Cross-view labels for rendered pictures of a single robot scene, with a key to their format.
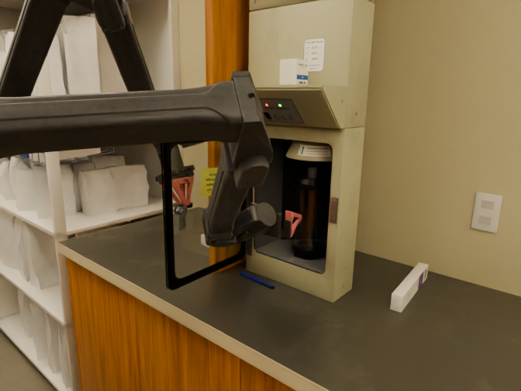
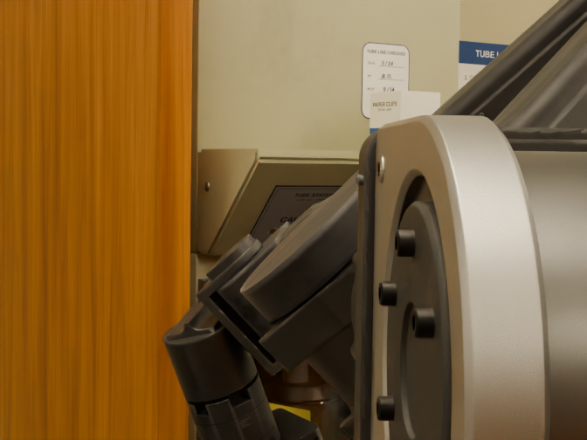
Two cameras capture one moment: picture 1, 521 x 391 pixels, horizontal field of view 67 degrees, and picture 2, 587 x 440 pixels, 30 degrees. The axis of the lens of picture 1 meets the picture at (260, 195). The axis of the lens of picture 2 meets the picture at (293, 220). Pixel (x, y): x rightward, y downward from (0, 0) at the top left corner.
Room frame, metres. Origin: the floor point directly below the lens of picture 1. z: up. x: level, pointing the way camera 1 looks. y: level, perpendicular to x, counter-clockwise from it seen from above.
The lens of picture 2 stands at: (0.76, 1.00, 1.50)
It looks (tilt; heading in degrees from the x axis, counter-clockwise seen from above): 3 degrees down; 288
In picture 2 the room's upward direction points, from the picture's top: 1 degrees clockwise
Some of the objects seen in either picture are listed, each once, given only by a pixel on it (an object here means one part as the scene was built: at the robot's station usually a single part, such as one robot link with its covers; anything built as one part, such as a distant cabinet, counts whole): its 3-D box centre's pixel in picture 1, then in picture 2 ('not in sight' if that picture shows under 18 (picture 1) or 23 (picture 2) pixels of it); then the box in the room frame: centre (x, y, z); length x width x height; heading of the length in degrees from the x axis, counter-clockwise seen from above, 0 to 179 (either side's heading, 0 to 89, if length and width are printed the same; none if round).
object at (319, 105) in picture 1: (279, 105); (369, 202); (1.03, -0.04, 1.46); 0.32 x 0.12 x 0.10; 50
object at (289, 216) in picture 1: (286, 219); not in sight; (0.98, -0.07, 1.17); 0.09 x 0.07 x 0.07; 139
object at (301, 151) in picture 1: (316, 147); not in sight; (1.14, -0.16, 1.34); 0.18 x 0.18 x 0.05
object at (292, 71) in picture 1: (294, 72); (404, 122); (1.00, -0.08, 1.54); 0.05 x 0.05 x 0.06; 51
